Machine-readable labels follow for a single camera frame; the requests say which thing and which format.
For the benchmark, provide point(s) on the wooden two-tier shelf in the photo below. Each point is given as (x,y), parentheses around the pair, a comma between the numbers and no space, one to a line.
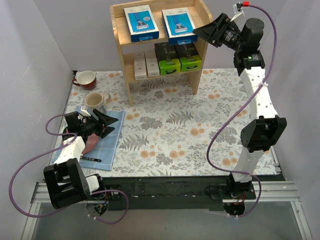
(198,10)

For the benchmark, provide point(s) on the blue checked cloth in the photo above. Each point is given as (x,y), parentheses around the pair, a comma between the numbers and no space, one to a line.
(105,149)

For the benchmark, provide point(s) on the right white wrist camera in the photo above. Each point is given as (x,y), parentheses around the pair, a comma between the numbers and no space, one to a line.
(238,10)

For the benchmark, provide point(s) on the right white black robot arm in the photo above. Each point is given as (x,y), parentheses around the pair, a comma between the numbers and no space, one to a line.
(266,126)

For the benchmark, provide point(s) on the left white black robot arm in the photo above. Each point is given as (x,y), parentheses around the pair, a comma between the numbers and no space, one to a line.
(65,179)

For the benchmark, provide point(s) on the green black Gillette razor box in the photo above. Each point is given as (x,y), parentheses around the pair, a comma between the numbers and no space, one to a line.
(167,58)
(189,57)

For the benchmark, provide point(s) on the white Harry's razor box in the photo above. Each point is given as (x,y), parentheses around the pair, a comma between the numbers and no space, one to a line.
(152,66)

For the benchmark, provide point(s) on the blue Harry's razor pack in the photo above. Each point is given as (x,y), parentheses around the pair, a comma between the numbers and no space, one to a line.
(179,26)
(141,23)

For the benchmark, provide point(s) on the long white Harry's box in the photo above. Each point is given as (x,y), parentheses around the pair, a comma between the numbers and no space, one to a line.
(140,70)

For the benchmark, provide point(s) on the aluminium rail frame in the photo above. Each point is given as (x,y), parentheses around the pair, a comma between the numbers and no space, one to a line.
(277,216)

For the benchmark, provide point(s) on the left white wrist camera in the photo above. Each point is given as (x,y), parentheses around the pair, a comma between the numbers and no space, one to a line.
(84,111)

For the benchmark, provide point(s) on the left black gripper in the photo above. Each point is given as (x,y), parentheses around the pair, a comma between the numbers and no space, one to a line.
(100,125)

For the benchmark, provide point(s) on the pink dotted plate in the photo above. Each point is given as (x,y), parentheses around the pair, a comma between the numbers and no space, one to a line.
(90,144)

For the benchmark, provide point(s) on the floral patterned tablecloth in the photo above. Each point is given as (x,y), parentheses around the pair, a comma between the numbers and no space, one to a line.
(169,131)

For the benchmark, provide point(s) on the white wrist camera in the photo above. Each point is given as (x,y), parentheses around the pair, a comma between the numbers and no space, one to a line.
(84,111)
(238,10)

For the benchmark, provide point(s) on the red ceramic mug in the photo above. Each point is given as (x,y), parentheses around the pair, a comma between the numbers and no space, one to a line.
(86,79)

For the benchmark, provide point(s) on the knife with wooden handle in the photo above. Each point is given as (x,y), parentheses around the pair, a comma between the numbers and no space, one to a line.
(91,159)

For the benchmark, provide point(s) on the cream ceramic mug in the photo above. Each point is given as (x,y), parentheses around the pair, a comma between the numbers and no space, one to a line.
(98,101)

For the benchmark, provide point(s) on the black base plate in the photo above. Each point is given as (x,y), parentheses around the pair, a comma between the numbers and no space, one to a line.
(178,192)

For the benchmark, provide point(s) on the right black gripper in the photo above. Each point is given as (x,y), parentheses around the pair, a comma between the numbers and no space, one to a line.
(219,31)

